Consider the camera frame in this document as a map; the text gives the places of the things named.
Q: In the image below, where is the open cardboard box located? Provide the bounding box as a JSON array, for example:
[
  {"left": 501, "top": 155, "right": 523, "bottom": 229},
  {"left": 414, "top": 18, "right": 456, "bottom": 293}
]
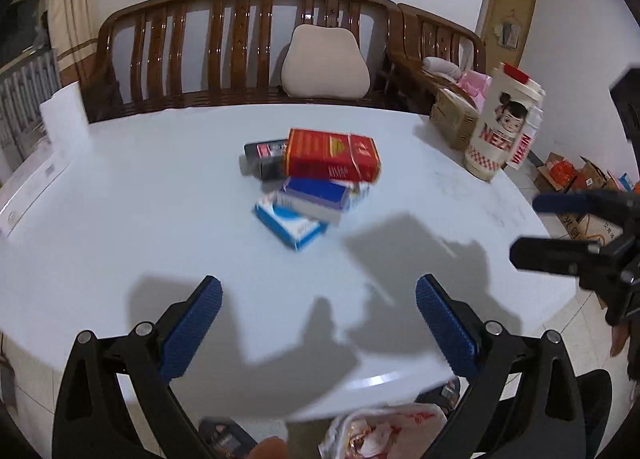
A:
[{"left": 534, "top": 152, "right": 583, "bottom": 196}]

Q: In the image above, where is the yellow door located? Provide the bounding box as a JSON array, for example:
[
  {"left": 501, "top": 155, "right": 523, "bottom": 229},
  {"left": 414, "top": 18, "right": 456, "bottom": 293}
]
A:
[{"left": 477, "top": 0, "right": 538, "bottom": 75}]

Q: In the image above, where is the white flat box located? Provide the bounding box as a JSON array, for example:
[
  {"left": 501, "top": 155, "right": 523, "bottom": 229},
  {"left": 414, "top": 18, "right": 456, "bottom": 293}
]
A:
[{"left": 0, "top": 136, "right": 68, "bottom": 240}]

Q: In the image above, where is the clothes hanger with cloth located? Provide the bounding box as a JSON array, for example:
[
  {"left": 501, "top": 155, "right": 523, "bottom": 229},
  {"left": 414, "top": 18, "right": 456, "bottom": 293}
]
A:
[{"left": 495, "top": 13, "right": 522, "bottom": 49}]

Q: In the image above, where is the beige curtain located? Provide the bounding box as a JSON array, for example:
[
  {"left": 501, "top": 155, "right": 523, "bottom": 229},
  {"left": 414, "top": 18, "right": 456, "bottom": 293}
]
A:
[{"left": 47, "top": 0, "right": 108, "bottom": 90}]

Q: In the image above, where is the grey pillow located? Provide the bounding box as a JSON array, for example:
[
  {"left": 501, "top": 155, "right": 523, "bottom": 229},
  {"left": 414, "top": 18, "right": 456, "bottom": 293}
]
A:
[{"left": 422, "top": 56, "right": 463, "bottom": 81}]

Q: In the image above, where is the dark blue card box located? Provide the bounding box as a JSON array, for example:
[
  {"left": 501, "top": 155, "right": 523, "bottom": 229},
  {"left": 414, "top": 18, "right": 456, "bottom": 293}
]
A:
[{"left": 276, "top": 176, "right": 353, "bottom": 226}]

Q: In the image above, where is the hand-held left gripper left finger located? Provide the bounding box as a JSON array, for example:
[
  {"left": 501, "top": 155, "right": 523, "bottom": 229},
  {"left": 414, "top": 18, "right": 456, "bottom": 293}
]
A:
[{"left": 52, "top": 275, "right": 223, "bottom": 459}]

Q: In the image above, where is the beige cardboard box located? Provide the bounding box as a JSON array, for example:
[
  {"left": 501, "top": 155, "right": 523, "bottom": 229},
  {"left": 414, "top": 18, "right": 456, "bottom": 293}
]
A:
[{"left": 429, "top": 86, "right": 481, "bottom": 151}]

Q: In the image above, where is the beige back cushion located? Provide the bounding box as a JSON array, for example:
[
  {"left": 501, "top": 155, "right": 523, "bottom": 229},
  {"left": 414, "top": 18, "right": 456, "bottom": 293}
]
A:
[{"left": 281, "top": 24, "right": 372, "bottom": 101}]

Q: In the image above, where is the wooden armchair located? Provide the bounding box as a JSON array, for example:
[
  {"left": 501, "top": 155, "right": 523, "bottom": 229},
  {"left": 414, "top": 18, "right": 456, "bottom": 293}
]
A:
[{"left": 387, "top": 3, "right": 487, "bottom": 112}]

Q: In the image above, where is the blue white medicine box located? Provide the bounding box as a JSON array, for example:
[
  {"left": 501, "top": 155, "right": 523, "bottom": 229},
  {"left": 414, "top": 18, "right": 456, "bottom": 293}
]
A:
[{"left": 253, "top": 189, "right": 331, "bottom": 251}]

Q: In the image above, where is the pink plastic bag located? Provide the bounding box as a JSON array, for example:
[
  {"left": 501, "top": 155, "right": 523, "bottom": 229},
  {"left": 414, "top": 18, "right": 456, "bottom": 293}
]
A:
[{"left": 457, "top": 70, "right": 493, "bottom": 107}]

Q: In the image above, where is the person's right hand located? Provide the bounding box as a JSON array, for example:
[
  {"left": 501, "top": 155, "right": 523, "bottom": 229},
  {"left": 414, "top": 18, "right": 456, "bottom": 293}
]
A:
[{"left": 610, "top": 321, "right": 632, "bottom": 359}]

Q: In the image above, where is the black slide sandal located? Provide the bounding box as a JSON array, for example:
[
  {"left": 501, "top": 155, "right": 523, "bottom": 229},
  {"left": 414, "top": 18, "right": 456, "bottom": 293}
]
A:
[
  {"left": 415, "top": 376, "right": 462, "bottom": 417},
  {"left": 198, "top": 418, "right": 258, "bottom": 459}
]

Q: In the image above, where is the red cigarette box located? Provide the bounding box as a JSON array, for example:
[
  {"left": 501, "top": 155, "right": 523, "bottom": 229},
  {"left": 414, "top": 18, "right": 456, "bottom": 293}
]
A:
[{"left": 284, "top": 128, "right": 382, "bottom": 184}]

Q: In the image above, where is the cartoon print tumbler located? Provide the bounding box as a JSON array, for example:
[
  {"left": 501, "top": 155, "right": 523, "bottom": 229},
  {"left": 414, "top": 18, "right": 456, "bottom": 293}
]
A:
[{"left": 462, "top": 63, "right": 547, "bottom": 183}]

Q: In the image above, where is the white paper roll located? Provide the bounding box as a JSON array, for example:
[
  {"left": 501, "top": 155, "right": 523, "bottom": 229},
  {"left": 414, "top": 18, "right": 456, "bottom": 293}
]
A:
[{"left": 39, "top": 80, "right": 93, "bottom": 150}]

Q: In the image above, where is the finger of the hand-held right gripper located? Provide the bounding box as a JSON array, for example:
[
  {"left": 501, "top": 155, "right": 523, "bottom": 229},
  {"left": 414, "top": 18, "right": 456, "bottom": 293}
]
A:
[
  {"left": 533, "top": 189, "right": 628, "bottom": 226},
  {"left": 509, "top": 236, "right": 601, "bottom": 276}
]

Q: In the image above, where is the printed cardboard box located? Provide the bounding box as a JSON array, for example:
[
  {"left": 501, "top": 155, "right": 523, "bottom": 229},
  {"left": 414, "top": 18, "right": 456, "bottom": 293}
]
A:
[{"left": 556, "top": 212, "right": 628, "bottom": 246}]

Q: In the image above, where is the grey radiator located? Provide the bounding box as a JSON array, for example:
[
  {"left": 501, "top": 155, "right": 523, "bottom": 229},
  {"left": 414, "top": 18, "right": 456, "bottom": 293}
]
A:
[{"left": 0, "top": 49, "right": 63, "bottom": 180}]

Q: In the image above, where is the red plastic bag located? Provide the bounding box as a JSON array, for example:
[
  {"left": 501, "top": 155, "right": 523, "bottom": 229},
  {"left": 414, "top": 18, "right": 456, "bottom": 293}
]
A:
[{"left": 547, "top": 162, "right": 576, "bottom": 185}]

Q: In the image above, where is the black cigarette box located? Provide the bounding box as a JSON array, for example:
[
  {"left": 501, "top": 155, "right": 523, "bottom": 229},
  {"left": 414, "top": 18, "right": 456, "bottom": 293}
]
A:
[{"left": 243, "top": 140, "right": 291, "bottom": 181}]

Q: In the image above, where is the wooden sofa bench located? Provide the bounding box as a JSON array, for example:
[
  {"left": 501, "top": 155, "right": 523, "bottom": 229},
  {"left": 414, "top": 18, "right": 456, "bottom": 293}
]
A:
[{"left": 81, "top": 0, "right": 403, "bottom": 124}]

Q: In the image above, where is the white red-printed plastic bag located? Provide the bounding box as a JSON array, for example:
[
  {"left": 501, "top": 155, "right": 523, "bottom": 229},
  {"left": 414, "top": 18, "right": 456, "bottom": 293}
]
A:
[{"left": 319, "top": 403, "right": 448, "bottom": 459}]

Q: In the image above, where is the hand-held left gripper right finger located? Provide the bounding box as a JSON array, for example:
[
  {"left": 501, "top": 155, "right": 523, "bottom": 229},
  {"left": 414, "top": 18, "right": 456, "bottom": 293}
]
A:
[{"left": 416, "top": 274, "right": 588, "bottom": 459}]

